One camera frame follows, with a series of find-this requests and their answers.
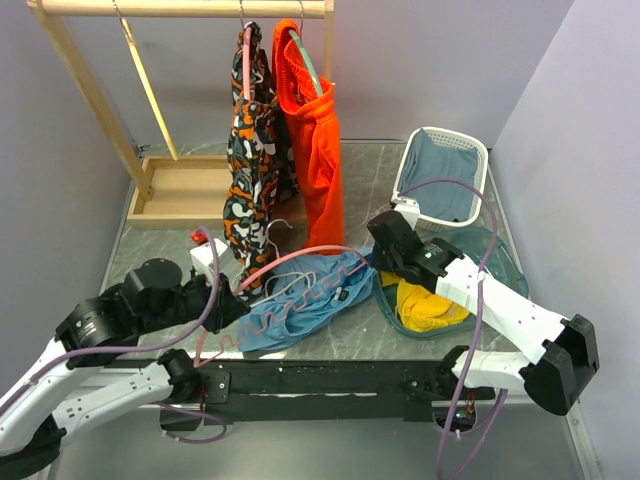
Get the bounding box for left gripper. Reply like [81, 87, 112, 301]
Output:
[140, 263, 253, 333]

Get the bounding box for pink plastic hanger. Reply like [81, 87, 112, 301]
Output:
[192, 218, 373, 370]

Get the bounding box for light blue shorts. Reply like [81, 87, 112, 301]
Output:
[236, 248, 376, 352]

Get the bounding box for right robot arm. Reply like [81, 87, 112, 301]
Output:
[367, 210, 599, 416]

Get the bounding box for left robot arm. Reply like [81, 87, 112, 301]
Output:
[1, 258, 250, 479]

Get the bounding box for camouflage patterned shorts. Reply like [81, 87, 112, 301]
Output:
[223, 22, 299, 279]

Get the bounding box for orange shorts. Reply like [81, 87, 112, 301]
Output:
[272, 19, 344, 247]

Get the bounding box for wooden hanger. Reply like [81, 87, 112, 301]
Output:
[111, 0, 179, 162]

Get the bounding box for teal hanger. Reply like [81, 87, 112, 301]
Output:
[288, 0, 324, 97]

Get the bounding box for pink hanger under camouflage shorts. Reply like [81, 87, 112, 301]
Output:
[239, 0, 253, 102]

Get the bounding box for yellow garment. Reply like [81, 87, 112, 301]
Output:
[381, 272, 470, 333]

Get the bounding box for teal transparent tray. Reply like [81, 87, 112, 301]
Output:
[373, 226, 529, 339]

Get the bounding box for grey-blue garment in basket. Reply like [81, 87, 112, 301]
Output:
[397, 129, 479, 223]

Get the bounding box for wooden clothes rack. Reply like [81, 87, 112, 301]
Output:
[28, 1, 335, 228]

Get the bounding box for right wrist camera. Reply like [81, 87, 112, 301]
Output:
[391, 198, 421, 229]

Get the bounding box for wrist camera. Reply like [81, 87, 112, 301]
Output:
[190, 230, 234, 279]
[391, 198, 421, 229]

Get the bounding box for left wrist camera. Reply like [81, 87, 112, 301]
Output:
[190, 230, 234, 279]

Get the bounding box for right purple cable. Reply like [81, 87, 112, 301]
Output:
[395, 178, 506, 480]

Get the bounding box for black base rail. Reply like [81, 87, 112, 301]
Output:
[138, 357, 496, 434]

